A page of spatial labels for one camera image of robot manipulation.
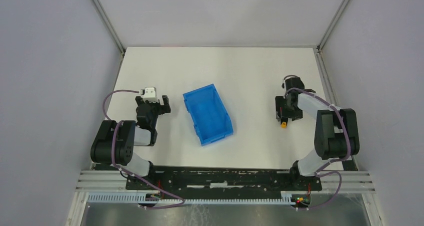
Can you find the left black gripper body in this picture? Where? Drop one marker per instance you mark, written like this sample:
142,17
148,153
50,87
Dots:
153,105

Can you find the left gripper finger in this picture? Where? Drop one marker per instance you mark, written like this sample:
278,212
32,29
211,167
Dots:
165,108
139,100

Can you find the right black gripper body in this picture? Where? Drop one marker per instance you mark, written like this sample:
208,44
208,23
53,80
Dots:
285,110

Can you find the yellow black screwdriver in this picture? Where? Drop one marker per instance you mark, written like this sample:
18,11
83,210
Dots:
283,120

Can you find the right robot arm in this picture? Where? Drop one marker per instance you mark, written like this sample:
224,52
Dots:
336,135

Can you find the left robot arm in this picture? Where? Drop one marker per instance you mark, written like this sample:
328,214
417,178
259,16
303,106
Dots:
119,139

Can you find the blue plastic bin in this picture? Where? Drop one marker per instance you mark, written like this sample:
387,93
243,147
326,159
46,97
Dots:
211,120

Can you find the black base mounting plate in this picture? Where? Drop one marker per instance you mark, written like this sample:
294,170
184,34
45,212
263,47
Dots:
229,183

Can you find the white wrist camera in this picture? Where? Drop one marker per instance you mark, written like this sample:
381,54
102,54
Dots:
149,94

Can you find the white slotted cable duct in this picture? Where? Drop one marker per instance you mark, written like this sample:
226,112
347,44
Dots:
145,198

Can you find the aluminium frame rail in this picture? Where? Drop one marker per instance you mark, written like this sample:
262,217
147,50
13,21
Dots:
353,182

